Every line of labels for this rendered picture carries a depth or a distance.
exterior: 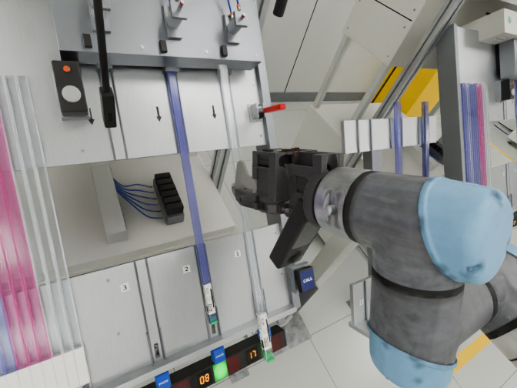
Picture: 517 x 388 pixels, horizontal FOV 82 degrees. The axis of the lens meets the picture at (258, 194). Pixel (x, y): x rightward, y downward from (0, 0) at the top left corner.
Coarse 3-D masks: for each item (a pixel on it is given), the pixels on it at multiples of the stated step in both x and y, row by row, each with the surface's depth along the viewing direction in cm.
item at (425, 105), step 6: (426, 102) 74; (426, 108) 74; (426, 114) 75; (426, 120) 75; (426, 126) 75; (426, 132) 75; (426, 138) 75; (426, 144) 76; (426, 150) 76; (426, 156) 76; (426, 162) 76; (426, 168) 77; (426, 174) 77
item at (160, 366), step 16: (288, 304) 68; (256, 320) 63; (272, 320) 64; (224, 336) 59; (240, 336) 60; (192, 352) 55; (144, 368) 52; (160, 368) 52; (112, 384) 49; (128, 384) 50
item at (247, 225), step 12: (228, 84) 50; (228, 96) 50; (228, 108) 50; (228, 120) 50; (228, 132) 50; (240, 156) 50; (252, 240) 50; (252, 252) 50; (252, 264) 50; (252, 276) 50; (252, 288) 50; (264, 300) 50; (264, 312) 50
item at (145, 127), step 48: (0, 0) 44; (48, 0) 46; (0, 48) 43; (48, 48) 46; (48, 96) 46; (96, 96) 50; (144, 96) 53; (192, 96) 58; (240, 96) 63; (48, 144) 46; (96, 144) 49; (144, 144) 53; (192, 144) 58; (240, 144) 63
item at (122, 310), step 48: (240, 240) 63; (96, 288) 49; (144, 288) 53; (192, 288) 57; (240, 288) 62; (288, 288) 68; (96, 336) 49; (144, 336) 53; (192, 336) 57; (96, 384) 49
